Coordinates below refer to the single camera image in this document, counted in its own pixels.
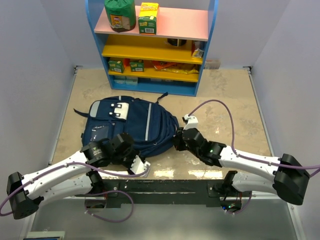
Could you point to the green cylindrical package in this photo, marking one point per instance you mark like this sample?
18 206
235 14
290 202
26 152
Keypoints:
121 14

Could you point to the navy blue student backpack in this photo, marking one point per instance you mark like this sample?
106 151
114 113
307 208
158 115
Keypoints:
150 125

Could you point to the yellow green carton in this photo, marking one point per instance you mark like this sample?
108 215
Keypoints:
147 19

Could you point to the small box behind shelf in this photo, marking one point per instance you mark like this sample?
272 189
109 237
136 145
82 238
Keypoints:
212 64

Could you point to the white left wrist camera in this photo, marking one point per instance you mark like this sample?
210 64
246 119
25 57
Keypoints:
139 167

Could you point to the blue shelf unit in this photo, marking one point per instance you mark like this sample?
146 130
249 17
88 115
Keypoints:
176 30

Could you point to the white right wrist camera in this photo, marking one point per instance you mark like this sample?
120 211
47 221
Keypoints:
190 122

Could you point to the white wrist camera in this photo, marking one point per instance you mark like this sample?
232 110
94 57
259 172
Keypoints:
139 167
190 122

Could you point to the small snack pouch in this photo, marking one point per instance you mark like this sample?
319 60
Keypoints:
197 49

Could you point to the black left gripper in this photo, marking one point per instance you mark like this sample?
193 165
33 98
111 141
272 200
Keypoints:
134 153

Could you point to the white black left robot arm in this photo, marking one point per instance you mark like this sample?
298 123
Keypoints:
79 174

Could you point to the small green box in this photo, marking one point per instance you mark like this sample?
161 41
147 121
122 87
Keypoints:
137 65
116 65

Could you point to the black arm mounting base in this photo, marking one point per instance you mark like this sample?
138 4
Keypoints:
173 192

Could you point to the small green box right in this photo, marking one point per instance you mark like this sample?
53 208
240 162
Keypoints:
137 65

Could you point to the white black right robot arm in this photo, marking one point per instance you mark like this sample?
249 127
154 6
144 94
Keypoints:
284 176

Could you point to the small green box left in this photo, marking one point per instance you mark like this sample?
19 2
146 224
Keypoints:
116 65

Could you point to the orange yellow snack packets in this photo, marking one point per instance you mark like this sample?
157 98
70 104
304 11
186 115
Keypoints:
175 67

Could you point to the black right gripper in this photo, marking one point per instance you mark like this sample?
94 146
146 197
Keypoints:
178 139

